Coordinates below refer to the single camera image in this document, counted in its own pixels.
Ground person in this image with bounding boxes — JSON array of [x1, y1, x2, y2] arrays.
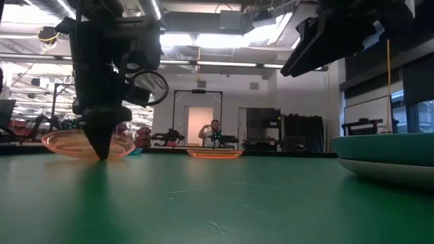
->
[[198, 119, 221, 148]]

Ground white whiteboard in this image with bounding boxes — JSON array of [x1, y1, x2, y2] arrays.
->
[[344, 96, 391, 134]]

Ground ceiling light strip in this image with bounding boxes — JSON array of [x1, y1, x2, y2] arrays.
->
[[196, 60, 258, 68]]

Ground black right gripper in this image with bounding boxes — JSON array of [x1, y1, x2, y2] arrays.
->
[[280, 0, 416, 78]]

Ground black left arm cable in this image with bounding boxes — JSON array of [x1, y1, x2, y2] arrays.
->
[[130, 70, 170, 107]]

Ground large teal plastic plate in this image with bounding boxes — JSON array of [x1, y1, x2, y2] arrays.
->
[[330, 133, 434, 167]]

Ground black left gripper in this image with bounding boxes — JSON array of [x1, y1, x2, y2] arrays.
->
[[54, 15, 163, 161]]

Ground large white plastic plate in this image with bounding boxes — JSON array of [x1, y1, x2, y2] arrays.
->
[[338, 157, 434, 190]]

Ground black curtain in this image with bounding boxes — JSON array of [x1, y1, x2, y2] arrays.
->
[[283, 114, 325, 153]]

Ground black background rig frame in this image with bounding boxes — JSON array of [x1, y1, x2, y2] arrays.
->
[[172, 89, 224, 147]]

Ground black perforated rack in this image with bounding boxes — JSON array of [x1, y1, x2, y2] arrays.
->
[[340, 117, 384, 136]]

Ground black cabinet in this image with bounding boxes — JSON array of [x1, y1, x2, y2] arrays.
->
[[245, 107, 283, 151]]

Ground black table rig frame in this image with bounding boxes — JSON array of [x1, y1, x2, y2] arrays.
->
[[0, 142, 340, 159]]

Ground transparent orange small plate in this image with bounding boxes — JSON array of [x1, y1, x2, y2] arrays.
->
[[41, 129, 136, 160], [186, 149, 243, 160]]

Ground grey ceiling box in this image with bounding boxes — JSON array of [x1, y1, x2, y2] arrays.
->
[[218, 9, 242, 33]]

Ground green table mat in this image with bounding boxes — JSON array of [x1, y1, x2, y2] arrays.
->
[[0, 152, 434, 244]]

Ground dark background monitor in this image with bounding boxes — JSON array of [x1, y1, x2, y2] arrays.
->
[[0, 99, 16, 129]]

